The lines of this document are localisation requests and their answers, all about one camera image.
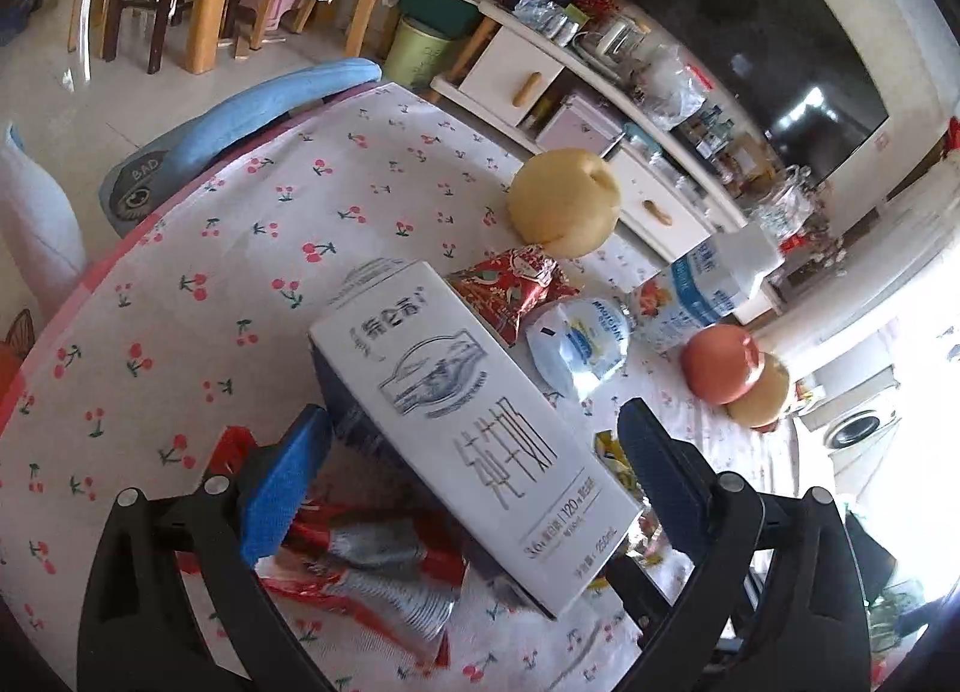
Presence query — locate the white tv stand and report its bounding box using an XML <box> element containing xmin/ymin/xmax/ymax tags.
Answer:
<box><xmin>427</xmin><ymin>0</ymin><xmax>788</xmax><ymax>326</ymax></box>

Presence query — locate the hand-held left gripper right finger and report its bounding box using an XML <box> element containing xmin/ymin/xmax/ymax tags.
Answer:
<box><xmin>615</xmin><ymin>397</ymin><xmax>875</xmax><ymax>692</ymax></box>

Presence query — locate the white plastic bottle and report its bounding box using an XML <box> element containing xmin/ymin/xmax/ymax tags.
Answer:
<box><xmin>626</xmin><ymin>227</ymin><xmax>785</xmax><ymax>356</ymax></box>

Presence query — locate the green waste bin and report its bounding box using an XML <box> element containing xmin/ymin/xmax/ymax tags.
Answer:
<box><xmin>382</xmin><ymin>13</ymin><xmax>451</xmax><ymax>86</ymax></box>

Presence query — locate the clear plastic bag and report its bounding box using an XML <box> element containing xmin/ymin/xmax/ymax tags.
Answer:
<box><xmin>645</xmin><ymin>51</ymin><xmax>710</xmax><ymax>131</ymax></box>

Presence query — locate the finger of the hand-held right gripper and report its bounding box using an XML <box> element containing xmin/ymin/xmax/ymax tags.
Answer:
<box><xmin>606</xmin><ymin>558</ymin><xmax>676</xmax><ymax>634</ymax></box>

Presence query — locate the electric kettle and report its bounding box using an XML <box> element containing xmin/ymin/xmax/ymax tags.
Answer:
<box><xmin>577</xmin><ymin>17</ymin><xmax>646</xmax><ymax>71</ymax></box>

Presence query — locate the red plastic wrapper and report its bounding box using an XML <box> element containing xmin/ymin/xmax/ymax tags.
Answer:
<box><xmin>199</xmin><ymin>426</ymin><xmax>263</xmax><ymax>483</ymax></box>

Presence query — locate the green storage box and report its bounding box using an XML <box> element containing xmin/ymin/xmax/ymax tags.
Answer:
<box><xmin>397</xmin><ymin>0</ymin><xmax>481</xmax><ymax>37</ymax></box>

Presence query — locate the yellow pear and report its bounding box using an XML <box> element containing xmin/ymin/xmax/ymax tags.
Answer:
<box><xmin>727</xmin><ymin>354</ymin><xmax>790</xmax><ymax>429</ymax></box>
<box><xmin>508</xmin><ymin>148</ymin><xmax>620</xmax><ymax>258</ymax></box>

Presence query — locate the red patterned snack wrapper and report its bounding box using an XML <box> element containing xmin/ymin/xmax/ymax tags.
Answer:
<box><xmin>442</xmin><ymin>246</ymin><xmax>582</xmax><ymax>348</ymax></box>

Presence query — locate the white storage box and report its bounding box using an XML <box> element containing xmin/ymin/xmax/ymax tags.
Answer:
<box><xmin>536</xmin><ymin>96</ymin><xmax>623</xmax><ymax>161</ymax></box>

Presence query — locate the pink plastic stool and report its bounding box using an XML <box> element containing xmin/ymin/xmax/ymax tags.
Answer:
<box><xmin>240</xmin><ymin>0</ymin><xmax>301</xmax><ymax>37</ymax></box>

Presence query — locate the red apple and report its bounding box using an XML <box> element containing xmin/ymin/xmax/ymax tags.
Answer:
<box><xmin>680</xmin><ymin>324</ymin><xmax>773</xmax><ymax>406</ymax></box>

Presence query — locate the black television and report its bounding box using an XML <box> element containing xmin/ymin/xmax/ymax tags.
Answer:
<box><xmin>622</xmin><ymin>0</ymin><xmax>890</xmax><ymax>191</ymax></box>

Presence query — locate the white milk carton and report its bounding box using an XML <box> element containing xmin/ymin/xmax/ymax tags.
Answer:
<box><xmin>307</xmin><ymin>258</ymin><xmax>644</xmax><ymax>619</ymax></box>

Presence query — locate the blue chair cushion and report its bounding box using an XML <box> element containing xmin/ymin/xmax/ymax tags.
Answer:
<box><xmin>100</xmin><ymin>58</ymin><xmax>383</xmax><ymax>239</ymax></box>

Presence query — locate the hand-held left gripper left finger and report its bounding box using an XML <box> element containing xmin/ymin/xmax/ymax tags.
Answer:
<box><xmin>75</xmin><ymin>403</ymin><xmax>335</xmax><ymax>692</ymax></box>

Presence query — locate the white washing machine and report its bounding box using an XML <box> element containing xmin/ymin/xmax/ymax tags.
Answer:
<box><xmin>799</xmin><ymin>362</ymin><xmax>901</xmax><ymax>483</ymax></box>

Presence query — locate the white drink pouch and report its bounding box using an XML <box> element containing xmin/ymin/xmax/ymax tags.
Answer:
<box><xmin>525</xmin><ymin>294</ymin><xmax>631</xmax><ymax>401</ymax></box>

